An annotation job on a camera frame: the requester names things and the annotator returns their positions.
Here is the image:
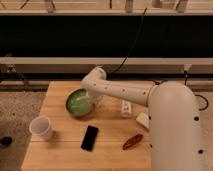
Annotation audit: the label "small white bottle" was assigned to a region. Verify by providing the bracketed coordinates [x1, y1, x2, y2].
[121, 100, 132, 118]

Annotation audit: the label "black object on floor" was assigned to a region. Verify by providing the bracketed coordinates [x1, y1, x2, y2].
[0, 137, 12, 147]

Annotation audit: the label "black smartphone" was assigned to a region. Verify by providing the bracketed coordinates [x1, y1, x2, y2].
[81, 126, 99, 151]

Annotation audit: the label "white paper cup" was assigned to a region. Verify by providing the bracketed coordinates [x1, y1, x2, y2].
[29, 116, 53, 141]

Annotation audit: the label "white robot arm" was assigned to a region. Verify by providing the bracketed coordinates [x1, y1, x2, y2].
[81, 67, 206, 171]

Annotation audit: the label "black hanging cable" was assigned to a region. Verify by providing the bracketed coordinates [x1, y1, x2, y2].
[111, 7, 148, 75]

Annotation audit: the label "white sponge block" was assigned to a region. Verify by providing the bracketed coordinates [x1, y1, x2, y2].
[136, 113, 149, 128]

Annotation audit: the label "black floor cables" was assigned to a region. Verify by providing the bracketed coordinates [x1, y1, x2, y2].
[194, 94, 210, 111]

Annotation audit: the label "green ceramic bowl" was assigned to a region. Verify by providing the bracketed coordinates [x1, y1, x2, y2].
[66, 89, 93, 117]

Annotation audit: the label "brown oblong object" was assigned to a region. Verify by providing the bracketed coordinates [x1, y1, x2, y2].
[122, 134, 143, 150]

